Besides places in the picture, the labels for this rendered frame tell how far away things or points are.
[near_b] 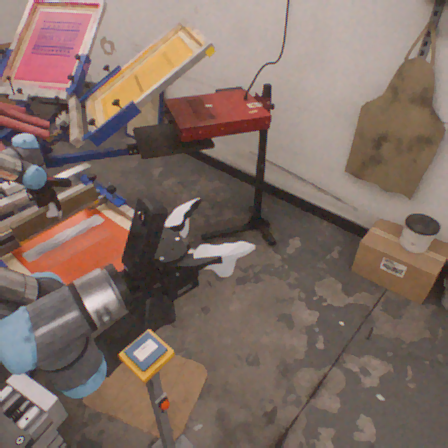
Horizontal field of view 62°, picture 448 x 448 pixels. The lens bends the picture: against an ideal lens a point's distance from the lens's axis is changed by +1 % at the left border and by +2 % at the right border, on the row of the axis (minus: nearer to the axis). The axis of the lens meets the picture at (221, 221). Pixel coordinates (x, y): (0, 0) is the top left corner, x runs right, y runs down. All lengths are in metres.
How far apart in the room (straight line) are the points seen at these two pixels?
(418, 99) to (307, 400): 1.85
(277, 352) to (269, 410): 0.35
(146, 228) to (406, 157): 2.35
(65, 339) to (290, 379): 1.89
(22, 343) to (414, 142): 2.46
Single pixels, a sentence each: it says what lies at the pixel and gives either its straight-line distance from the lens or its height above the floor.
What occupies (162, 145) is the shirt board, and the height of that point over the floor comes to 0.95.
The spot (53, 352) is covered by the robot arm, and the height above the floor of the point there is 1.61.
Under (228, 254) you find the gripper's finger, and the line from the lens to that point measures 0.52.
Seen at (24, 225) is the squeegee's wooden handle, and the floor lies 1.12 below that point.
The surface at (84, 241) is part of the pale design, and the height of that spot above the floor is 0.96.
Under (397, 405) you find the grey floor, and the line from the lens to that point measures 2.42.
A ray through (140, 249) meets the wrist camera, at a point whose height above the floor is 1.70.
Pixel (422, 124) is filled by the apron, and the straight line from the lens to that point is 2.63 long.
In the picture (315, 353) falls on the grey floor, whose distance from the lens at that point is 2.43.
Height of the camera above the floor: 2.04
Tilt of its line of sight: 40 degrees down
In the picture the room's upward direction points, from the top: straight up
